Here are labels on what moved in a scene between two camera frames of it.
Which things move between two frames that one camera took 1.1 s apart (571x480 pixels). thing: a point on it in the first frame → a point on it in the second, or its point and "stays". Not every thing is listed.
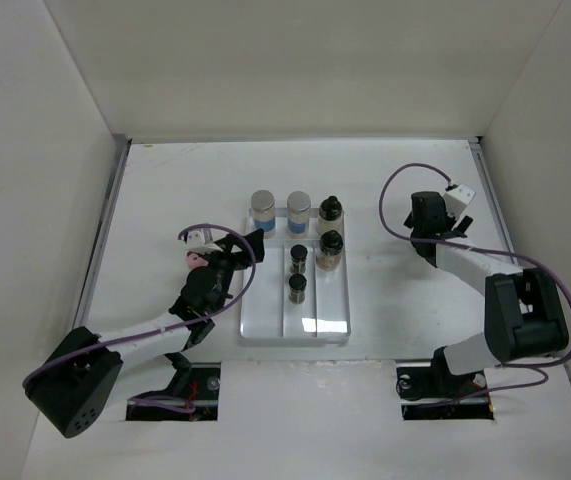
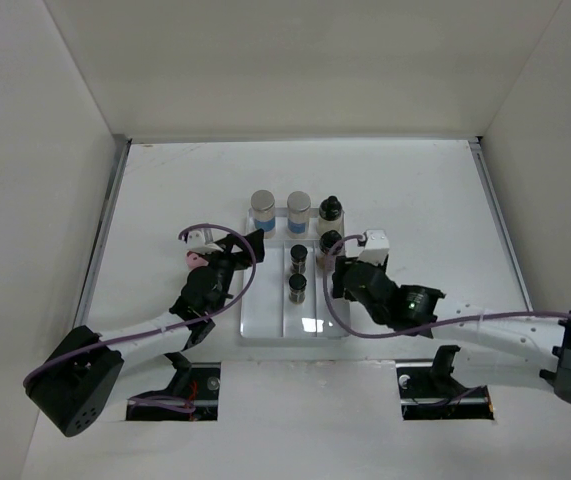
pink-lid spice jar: (194, 260) stays
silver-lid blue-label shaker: (263, 212) stays
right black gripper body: (450, 219) → (378, 315)
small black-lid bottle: (297, 292) stays
